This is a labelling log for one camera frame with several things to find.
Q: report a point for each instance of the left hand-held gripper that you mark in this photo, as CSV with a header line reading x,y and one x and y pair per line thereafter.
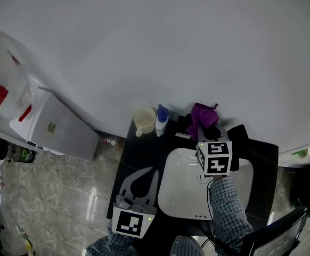
x,y
131,220

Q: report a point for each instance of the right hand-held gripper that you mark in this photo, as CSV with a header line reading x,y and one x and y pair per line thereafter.
x,y
216,159

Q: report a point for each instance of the purple cloth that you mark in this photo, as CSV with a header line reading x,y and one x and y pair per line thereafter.
x,y
204,116

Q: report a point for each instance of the black soap dispenser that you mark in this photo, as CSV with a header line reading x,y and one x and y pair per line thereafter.
x,y
183,124

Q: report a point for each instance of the person's right forearm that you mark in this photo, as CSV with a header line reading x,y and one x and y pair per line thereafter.
x,y
229,212

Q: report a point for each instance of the person's left forearm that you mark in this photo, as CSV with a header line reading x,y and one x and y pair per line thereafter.
x,y
109,245

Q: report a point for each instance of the white bottle with blue cap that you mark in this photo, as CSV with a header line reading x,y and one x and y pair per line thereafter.
x,y
161,121

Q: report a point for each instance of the blurry red and white objects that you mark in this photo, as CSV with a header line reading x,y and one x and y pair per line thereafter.
x,y
107,140

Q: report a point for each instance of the green bottle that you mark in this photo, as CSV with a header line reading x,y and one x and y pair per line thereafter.
x,y
300,153

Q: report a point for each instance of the white water dispenser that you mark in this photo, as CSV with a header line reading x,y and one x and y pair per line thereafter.
x,y
64,135

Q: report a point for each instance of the black faucet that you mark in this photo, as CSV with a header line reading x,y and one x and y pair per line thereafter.
x,y
238,135

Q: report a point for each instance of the white sink basin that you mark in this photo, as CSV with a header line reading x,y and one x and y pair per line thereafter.
x,y
179,191

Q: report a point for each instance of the white sink drain plug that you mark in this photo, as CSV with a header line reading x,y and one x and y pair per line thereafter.
x,y
200,177

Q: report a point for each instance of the cream mug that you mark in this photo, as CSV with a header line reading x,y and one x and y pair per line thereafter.
x,y
144,120

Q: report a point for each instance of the person's plaid shirt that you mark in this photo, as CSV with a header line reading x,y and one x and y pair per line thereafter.
x,y
187,247

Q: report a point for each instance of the black trash bin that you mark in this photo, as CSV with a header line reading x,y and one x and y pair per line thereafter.
x,y
304,193

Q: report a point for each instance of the green labelled can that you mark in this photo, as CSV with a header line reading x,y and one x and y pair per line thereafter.
x,y
24,155

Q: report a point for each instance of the green packet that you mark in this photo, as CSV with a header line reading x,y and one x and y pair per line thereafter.
x,y
25,239

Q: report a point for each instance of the black pot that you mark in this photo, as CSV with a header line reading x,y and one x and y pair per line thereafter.
x,y
1,149

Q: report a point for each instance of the clear water jug red label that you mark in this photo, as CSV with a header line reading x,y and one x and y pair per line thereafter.
x,y
3,79

